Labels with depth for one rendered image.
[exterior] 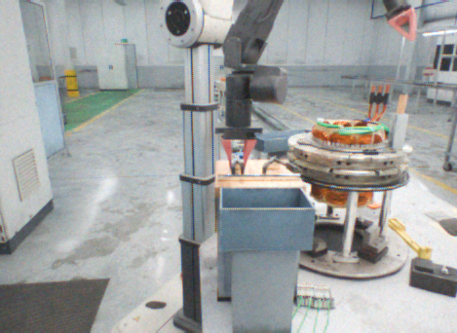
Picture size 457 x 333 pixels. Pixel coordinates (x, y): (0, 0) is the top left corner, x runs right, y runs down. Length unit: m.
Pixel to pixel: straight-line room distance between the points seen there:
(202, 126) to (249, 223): 0.59
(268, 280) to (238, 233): 0.13
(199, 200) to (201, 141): 0.22
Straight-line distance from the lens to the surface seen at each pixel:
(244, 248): 0.63
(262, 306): 0.72
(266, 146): 1.12
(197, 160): 1.17
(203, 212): 1.22
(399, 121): 0.95
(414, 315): 0.90
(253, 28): 0.69
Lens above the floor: 1.31
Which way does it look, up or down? 18 degrees down
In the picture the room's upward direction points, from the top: straight up
